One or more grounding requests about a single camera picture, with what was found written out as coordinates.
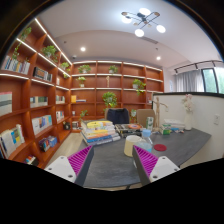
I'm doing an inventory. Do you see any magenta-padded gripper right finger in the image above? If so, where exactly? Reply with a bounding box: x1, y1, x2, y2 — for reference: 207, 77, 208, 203
132, 144, 181, 187

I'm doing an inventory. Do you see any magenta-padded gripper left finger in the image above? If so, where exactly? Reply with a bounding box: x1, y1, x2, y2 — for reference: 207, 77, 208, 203
44, 145, 95, 187

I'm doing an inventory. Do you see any clear blue-capped water bottle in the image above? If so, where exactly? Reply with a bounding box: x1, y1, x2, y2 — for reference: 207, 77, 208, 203
136, 129, 155, 154

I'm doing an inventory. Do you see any round red coaster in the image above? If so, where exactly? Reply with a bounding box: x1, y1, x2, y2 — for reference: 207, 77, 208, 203
153, 143, 168, 153

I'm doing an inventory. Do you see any green and white tissue box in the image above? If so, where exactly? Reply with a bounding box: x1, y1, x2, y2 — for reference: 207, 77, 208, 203
159, 124, 172, 136

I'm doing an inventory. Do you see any green and white carton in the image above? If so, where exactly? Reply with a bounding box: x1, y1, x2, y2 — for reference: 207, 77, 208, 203
145, 116, 155, 132

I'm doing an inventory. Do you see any stack of white books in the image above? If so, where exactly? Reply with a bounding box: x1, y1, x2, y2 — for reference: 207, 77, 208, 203
163, 118, 186, 132

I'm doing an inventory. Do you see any stack of colourful books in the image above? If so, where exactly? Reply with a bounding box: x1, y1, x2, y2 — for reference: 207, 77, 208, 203
80, 119, 122, 147

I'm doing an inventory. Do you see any stack of dark books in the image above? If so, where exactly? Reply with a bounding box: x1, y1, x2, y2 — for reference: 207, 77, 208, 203
114, 123, 145, 138

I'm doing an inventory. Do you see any white vase with flowers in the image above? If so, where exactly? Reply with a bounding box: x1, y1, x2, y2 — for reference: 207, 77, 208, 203
181, 93, 195, 132

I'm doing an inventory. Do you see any tan chair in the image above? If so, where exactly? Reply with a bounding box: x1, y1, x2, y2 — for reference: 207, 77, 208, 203
135, 108, 156, 128

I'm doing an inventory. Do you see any wooden artist mannequin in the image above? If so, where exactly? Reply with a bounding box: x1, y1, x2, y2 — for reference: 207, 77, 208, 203
151, 96, 170, 133

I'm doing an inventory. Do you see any dark office chair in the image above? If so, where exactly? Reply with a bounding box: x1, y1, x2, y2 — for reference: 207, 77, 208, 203
105, 107, 131, 126

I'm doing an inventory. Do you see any wooden shelf unit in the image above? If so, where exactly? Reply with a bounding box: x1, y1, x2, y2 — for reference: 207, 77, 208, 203
0, 18, 165, 169

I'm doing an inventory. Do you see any grey curtain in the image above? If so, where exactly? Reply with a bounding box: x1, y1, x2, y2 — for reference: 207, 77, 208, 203
175, 69, 205, 93

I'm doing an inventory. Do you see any window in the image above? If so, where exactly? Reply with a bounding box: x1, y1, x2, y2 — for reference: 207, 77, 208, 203
201, 67, 224, 95

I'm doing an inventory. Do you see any branched ceiling lamp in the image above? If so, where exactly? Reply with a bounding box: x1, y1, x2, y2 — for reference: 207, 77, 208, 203
120, 7, 167, 38

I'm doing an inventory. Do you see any cream mug with beaded handle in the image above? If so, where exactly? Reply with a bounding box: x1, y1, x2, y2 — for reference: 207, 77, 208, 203
123, 134, 145, 158

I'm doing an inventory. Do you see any black track light rail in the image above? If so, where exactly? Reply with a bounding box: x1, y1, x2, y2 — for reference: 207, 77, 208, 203
173, 59, 223, 74

